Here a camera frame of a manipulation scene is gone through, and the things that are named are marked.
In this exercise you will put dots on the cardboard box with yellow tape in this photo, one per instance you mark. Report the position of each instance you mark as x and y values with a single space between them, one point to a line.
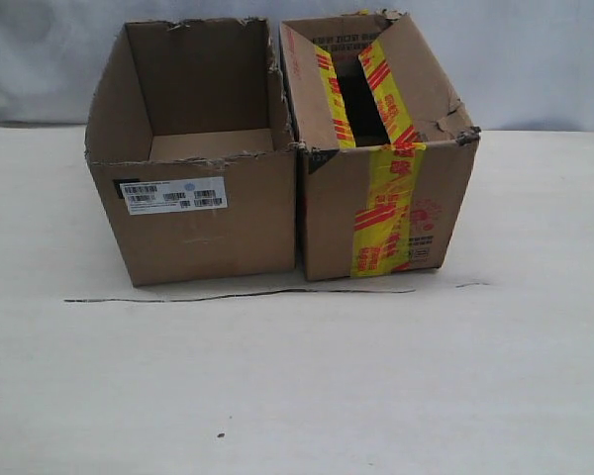
386 146

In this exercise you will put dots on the open plain cardboard box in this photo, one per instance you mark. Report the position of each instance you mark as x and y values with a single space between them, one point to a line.
190 146

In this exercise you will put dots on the white paper table cover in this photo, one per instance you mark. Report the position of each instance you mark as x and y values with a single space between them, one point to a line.
483 367

